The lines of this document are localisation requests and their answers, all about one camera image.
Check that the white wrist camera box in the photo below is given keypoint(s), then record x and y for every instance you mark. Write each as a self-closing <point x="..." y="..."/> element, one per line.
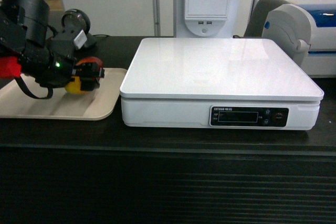
<point x="80" y="40"/>

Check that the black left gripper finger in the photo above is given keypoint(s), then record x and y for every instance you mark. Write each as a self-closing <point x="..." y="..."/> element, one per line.
<point x="89" y="85"/>

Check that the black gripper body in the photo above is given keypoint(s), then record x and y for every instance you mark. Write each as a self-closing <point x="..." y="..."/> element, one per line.
<point x="52" y="65"/>

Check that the beige plastic tray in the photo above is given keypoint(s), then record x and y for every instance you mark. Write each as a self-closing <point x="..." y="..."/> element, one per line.
<point x="92" y="106"/>

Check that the white receipt printer stand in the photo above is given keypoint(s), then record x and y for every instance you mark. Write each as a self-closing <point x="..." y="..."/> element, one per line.
<point x="204" y="18"/>

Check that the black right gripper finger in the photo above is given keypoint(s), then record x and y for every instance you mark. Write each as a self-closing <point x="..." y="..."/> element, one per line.
<point x="88" y="70"/>

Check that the white and blue printer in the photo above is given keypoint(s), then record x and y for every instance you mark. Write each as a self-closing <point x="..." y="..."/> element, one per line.
<point x="306" y="33"/>

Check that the white electronic scale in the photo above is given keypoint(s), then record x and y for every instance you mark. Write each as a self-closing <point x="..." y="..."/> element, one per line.
<point x="218" y="84"/>

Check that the black checkout counter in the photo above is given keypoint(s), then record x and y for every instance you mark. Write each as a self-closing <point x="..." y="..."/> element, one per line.
<point x="60" y="171"/>

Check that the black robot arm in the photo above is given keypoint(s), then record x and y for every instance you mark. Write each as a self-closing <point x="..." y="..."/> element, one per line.
<point x="24" y="21"/>

